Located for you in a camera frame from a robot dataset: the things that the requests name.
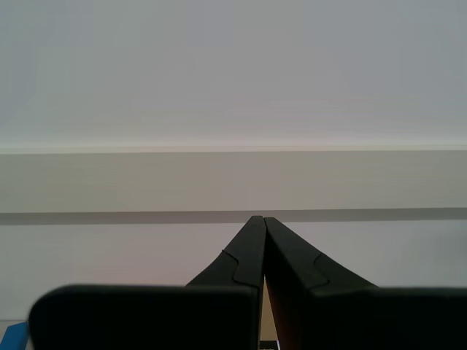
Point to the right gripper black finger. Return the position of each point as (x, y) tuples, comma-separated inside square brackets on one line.
[(153, 317), (365, 317)]

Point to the blue cube block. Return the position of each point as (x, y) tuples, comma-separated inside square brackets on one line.
[(14, 337)]

